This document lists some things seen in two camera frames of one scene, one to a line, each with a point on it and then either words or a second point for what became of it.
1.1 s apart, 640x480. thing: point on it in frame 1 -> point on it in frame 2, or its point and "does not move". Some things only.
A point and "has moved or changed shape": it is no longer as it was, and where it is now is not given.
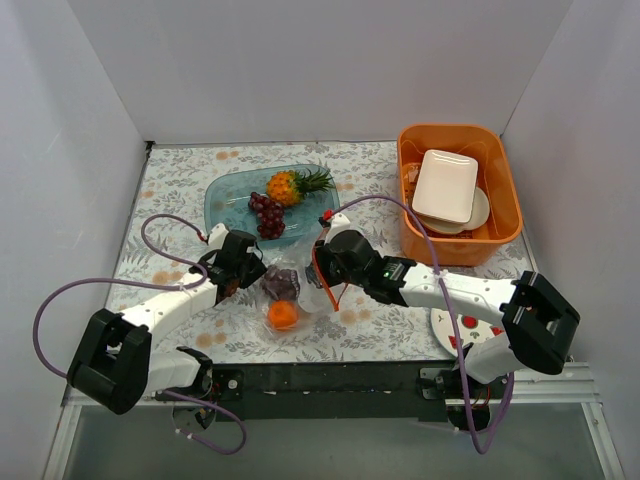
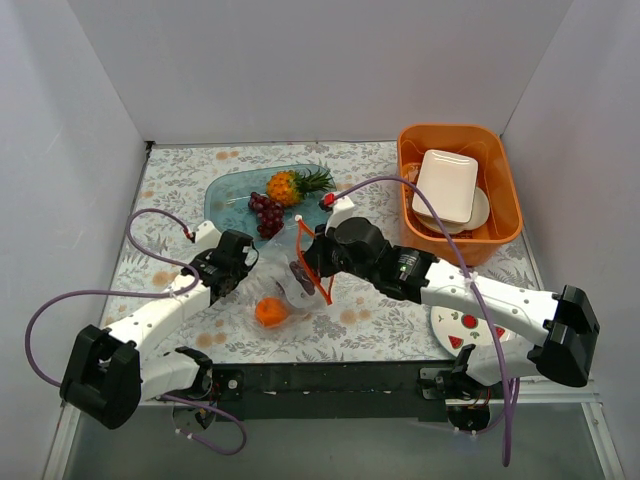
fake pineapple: (290, 188) does not move
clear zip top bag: (290, 298) has moved or changed shape
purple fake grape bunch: (282, 284) -> (302, 276)
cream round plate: (479, 216) does not move
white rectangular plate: (446, 186) does not move
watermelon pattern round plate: (470, 328) does not move
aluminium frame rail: (574, 385) does not move
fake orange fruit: (283, 314) -> (271, 311)
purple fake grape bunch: (270, 215) does not move
